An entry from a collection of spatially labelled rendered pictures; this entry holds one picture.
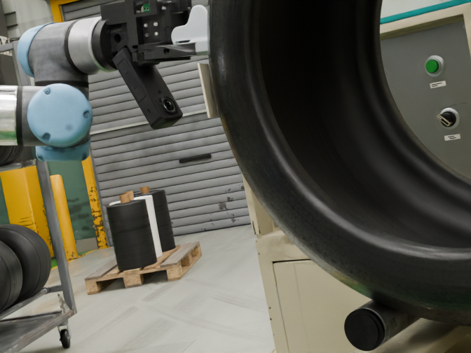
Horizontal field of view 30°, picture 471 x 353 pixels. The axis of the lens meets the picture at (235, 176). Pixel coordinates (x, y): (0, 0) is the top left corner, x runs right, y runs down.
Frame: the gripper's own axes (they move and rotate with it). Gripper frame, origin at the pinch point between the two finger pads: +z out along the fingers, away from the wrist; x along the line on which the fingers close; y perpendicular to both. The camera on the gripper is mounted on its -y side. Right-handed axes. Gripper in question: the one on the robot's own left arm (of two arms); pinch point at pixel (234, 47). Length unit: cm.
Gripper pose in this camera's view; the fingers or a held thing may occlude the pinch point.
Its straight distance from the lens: 107.1
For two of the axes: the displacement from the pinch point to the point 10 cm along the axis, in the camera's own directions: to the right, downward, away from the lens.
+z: 8.1, 0.0, -5.8
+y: -0.9, -9.9, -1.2
